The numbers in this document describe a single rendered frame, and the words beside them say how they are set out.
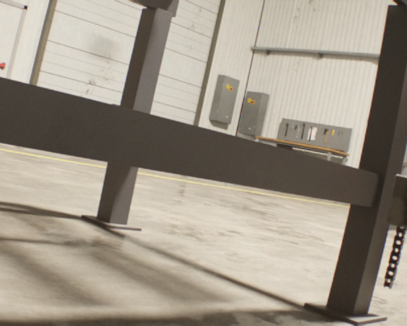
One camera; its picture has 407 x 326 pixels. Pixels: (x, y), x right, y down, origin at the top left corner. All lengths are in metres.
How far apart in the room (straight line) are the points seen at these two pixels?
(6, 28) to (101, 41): 2.03
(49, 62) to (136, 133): 10.23
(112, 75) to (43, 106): 11.08
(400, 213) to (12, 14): 10.27
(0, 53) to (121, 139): 9.82
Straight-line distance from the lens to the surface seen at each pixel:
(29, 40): 10.93
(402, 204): 0.60
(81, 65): 11.41
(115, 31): 11.83
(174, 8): 2.13
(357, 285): 1.40
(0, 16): 10.62
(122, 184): 2.02
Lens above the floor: 0.30
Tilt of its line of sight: 1 degrees down
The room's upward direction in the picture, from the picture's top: 12 degrees clockwise
